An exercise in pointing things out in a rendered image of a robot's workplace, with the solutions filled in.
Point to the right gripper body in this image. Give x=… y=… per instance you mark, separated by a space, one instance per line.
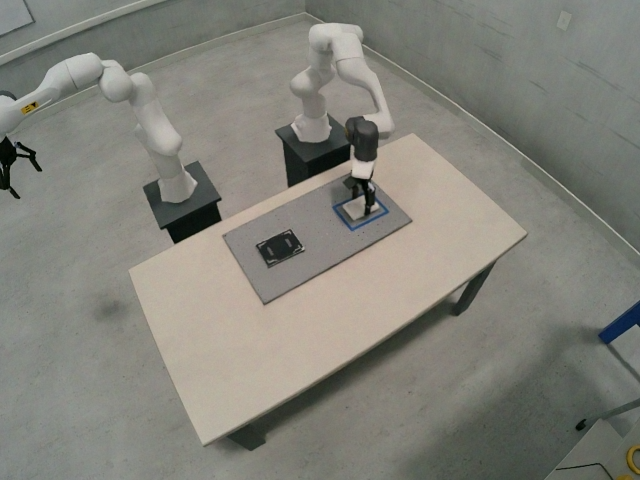
x=6 y=147

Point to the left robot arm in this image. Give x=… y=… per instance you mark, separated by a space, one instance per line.
x=351 y=67

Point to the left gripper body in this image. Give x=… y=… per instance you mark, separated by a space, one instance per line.
x=365 y=181

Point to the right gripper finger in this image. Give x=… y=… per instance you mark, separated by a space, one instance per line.
x=5 y=179
x=31 y=157

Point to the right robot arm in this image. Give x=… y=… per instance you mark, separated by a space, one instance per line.
x=77 y=72

